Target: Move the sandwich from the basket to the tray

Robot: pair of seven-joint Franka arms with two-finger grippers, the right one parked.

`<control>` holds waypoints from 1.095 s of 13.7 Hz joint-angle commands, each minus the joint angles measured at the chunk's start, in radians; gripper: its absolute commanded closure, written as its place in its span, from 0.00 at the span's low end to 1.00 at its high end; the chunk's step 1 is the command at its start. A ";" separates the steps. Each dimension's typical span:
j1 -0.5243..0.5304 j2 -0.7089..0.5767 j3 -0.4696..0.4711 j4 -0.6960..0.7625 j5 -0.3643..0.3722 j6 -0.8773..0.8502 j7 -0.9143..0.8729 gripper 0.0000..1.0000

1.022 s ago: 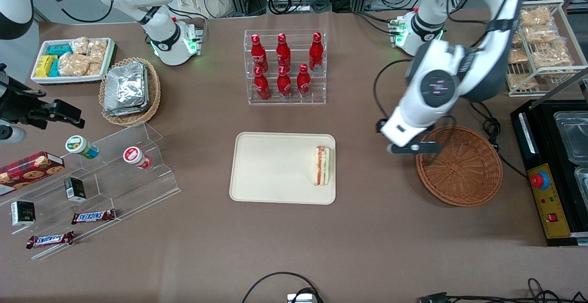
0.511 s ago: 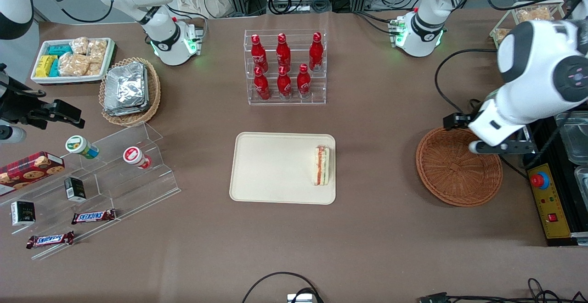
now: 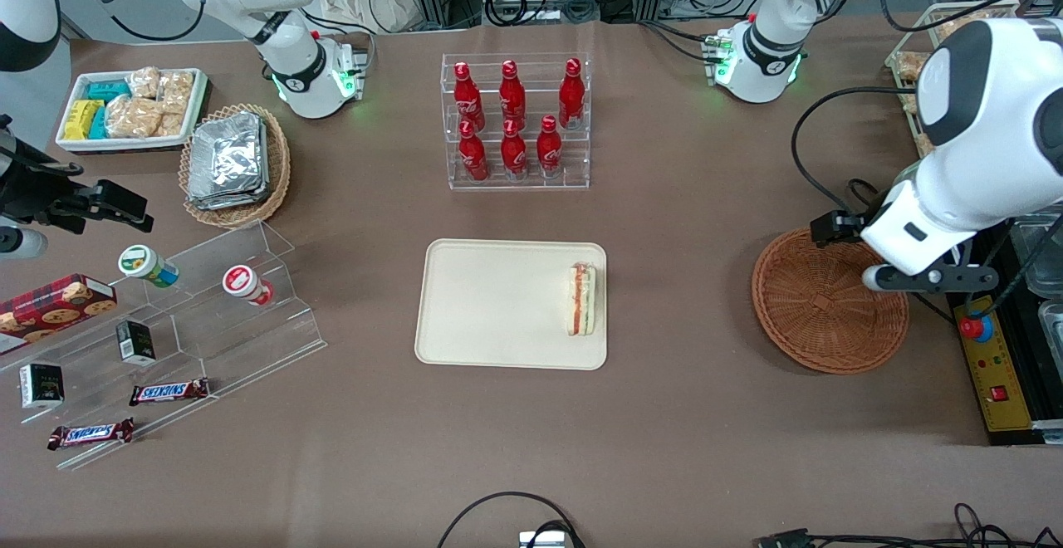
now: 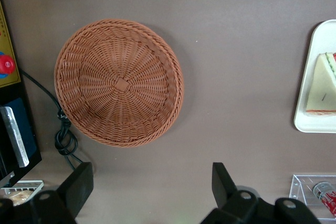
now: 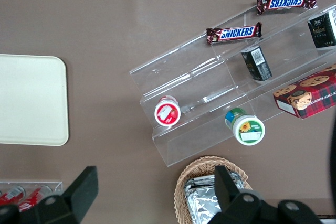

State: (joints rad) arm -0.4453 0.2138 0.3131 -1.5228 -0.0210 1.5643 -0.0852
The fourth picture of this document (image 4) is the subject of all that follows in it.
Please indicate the cream plastic tray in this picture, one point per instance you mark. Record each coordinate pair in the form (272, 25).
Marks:
(304, 119)

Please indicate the silver metal bar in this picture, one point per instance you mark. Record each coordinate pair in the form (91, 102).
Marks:
(15, 137)

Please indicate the brown round wicker basket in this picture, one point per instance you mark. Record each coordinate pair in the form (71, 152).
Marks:
(118, 82)

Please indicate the black control box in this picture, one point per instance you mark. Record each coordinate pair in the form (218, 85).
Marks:
(30, 140)

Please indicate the red emergency stop button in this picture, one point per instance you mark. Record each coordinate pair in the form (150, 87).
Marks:
(5, 64)

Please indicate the red soda can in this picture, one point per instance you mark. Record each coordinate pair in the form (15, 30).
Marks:
(326, 196)

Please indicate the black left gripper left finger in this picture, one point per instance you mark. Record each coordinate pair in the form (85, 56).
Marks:
(76, 190)

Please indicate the beige textured lump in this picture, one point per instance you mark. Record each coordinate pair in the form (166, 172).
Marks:
(19, 197)

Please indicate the triangular sandwich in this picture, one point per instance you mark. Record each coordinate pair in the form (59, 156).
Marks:
(321, 87)

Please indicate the white slotted plastic part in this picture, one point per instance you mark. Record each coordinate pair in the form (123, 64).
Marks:
(23, 185)

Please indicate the clear acrylic can holder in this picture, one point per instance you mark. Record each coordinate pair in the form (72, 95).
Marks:
(299, 187)

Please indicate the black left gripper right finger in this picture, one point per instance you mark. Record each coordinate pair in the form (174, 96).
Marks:
(223, 190)

